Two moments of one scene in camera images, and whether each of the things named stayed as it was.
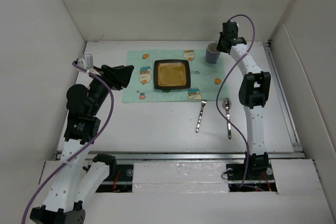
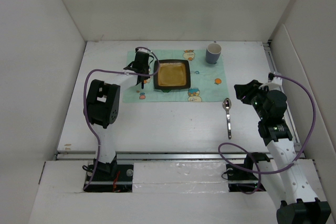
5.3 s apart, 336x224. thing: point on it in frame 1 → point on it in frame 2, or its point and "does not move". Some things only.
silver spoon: [227, 104] does not move
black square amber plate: [171, 74] does not move
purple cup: [212, 54] does not move
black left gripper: [117, 76] → [147, 73]
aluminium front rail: [191, 156] does not move
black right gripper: [219, 46] → [248, 89]
